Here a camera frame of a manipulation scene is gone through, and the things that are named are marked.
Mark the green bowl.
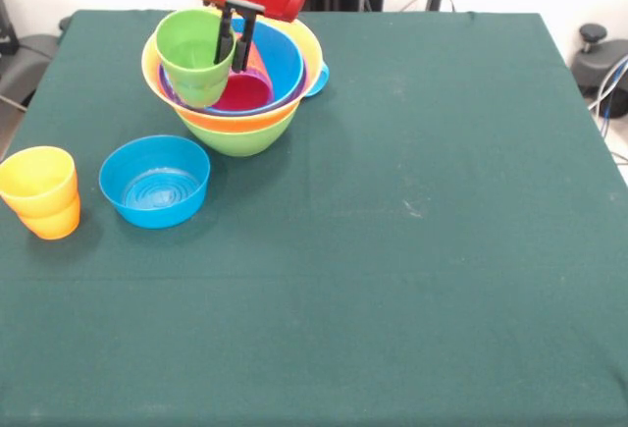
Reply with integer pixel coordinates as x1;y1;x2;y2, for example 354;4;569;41
179;102;300;159

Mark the small blue bowl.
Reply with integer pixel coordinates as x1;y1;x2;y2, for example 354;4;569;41
98;134;212;230

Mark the purple bowl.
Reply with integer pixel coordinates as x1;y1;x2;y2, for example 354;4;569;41
156;61;308;118

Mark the green cup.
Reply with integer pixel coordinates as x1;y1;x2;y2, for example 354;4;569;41
154;9;238;92
169;73;232;110

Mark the yellow cup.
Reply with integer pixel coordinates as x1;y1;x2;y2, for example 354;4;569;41
0;145;79;220

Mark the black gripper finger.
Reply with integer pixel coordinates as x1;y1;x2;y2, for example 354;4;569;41
231;9;258;74
213;3;235;67

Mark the dark green table cloth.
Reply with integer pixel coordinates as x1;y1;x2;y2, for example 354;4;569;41
0;8;628;427

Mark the blue cable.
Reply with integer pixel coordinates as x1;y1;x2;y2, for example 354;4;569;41
587;51;628;122

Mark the large blue bowl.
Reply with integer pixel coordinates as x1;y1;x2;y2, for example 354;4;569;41
166;17;305;116

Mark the black stand with knob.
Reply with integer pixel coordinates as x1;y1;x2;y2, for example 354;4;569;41
571;23;628;119

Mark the blue cup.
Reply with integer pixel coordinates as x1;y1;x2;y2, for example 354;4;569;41
301;61;331;99

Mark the red-orange cup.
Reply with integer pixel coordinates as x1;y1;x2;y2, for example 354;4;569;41
234;31;272;80

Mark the purple cup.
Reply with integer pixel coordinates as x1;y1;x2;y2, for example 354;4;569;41
210;69;275;112

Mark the orange cup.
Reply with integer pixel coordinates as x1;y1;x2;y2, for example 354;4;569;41
18;195;81;241

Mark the dark equipment box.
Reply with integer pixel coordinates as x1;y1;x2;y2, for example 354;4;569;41
0;0;21;58

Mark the yellow bowl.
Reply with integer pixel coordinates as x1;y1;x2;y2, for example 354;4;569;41
140;8;325;134

